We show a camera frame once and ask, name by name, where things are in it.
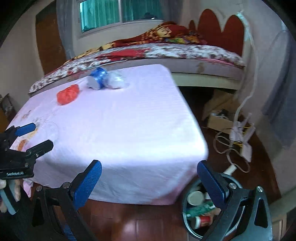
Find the brown wooden door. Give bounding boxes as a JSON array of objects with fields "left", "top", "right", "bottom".
[{"left": 36, "top": 1, "right": 66, "bottom": 74}]

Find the small blue plastic cup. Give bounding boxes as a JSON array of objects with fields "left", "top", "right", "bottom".
[{"left": 86, "top": 67, "right": 107, "bottom": 90}]

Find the beige cabinet with drawer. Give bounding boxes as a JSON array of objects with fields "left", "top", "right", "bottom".
[{"left": 269, "top": 188, "right": 295, "bottom": 240}]

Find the clear crumpled plastic wrap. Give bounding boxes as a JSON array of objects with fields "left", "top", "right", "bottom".
[{"left": 102, "top": 71, "right": 129, "bottom": 89}]

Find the green white small carton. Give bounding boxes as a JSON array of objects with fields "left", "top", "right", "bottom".
[{"left": 186, "top": 200, "right": 216, "bottom": 219}]

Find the bed with floral mattress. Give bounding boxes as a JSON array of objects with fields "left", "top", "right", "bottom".
[{"left": 28, "top": 43, "right": 245, "bottom": 96}]

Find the beige paper ball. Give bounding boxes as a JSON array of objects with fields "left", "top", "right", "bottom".
[{"left": 210, "top": 207, "right": 221, "bottom": 216}]

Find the white modem box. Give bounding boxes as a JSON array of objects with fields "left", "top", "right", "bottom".
[{"left": 229, "top": 126, "right": 243, "bottom": 142}]

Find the blue patterned paper cup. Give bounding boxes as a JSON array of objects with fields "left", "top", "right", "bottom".
[{"left": 204, "top": 192, "right": 211, "bottom": 200}]

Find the window with green curtain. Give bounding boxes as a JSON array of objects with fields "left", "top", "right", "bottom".
[{"left": 78, "top": 0, "right": 163, "bottom": 33}]

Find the white power cable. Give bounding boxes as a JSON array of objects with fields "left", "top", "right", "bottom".
[{"left": 214, "top": 10, "right": 258, "bottom": 173}]

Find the person's left hand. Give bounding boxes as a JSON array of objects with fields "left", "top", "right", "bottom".
[{"left": 1, "top": 180, "right": 21, "bottom": 215}]

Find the white wifi router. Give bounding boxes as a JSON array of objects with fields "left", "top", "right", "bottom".
[{"left": 238, "top": 113, "right": 256, "bottom": 163}]

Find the pink white tablecloth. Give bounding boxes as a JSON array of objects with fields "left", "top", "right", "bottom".
[{"left": 11, "top": 64, "right": 208, "bottom": 205}]

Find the grey window curtain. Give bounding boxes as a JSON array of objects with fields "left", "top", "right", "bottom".
[{"left": 56, "top": 0, "right": 76, "bottom": 60}]

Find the red white headboard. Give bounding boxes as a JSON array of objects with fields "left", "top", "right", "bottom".
[{"left": 189, "top": 8, "right": 251, "bottom": 59}]

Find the cardboard box on floor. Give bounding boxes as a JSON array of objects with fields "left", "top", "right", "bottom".
[{"left": 201, "top": 89, "right": 238, "bottom": 135}]

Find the black round trash bin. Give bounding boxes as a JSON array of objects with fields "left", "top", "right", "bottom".
[{"left": 181, "top": 173, "right": 246, "bottom": 240}]

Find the red plastic bag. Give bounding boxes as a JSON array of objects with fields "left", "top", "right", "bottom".
[{"left": 57, "top": 84, "right": 80, "bottom": 105}]

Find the grey hanging cloth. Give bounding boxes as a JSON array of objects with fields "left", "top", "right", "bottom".
[{"left": 262, "top": 30, "right": 295, "bottom": 149}]

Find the red patterned blanket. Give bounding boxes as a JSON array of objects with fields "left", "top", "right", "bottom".
[{"left": 72, "top": 21, "right": 207, "bottom": 60}]

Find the white power strip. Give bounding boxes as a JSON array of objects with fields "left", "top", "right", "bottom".
[{"left": 223, "top": 164, "right": 237, "bottom": 176}]

